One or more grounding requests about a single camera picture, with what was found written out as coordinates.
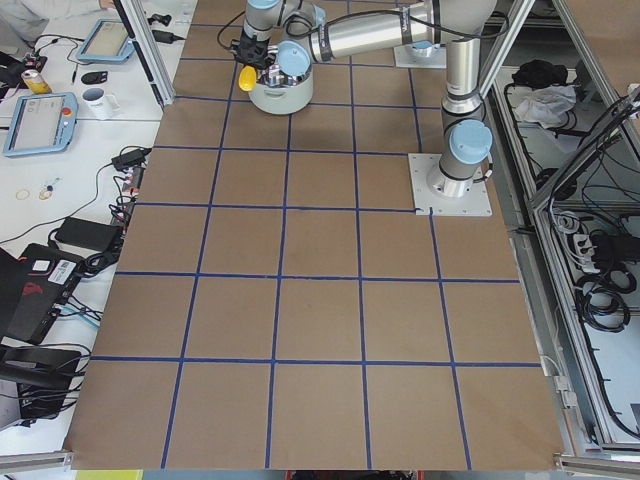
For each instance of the yellow corn cob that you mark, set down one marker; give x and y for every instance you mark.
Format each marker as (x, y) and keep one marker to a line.
(247, 79)

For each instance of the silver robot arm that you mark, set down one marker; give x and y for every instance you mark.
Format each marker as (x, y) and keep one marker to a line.
(289, 37)

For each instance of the blue teach pendant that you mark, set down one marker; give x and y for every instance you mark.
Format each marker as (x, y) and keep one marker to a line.
(108, 42)
(41, 124)

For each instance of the black power adapter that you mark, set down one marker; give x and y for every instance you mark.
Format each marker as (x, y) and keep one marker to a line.
(88, 234)

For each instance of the pale green cooking pot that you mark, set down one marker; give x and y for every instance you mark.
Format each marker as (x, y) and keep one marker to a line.
(281, 94)

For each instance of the blue teach pendant far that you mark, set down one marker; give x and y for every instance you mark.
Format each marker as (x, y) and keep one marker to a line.
(108, 42)

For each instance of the white crumpled cloth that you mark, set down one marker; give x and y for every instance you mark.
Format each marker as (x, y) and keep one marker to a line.
(548, 106)

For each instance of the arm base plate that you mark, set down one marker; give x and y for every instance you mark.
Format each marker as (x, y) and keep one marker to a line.
(430, 57)
(437, 195)

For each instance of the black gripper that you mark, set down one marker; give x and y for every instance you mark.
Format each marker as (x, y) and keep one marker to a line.
(252, 51)

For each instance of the white mug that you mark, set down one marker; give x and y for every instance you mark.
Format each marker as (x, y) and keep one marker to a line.
(103, 105)

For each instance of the blue teach pendant near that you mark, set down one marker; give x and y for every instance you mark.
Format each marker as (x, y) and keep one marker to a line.
(41, 124)

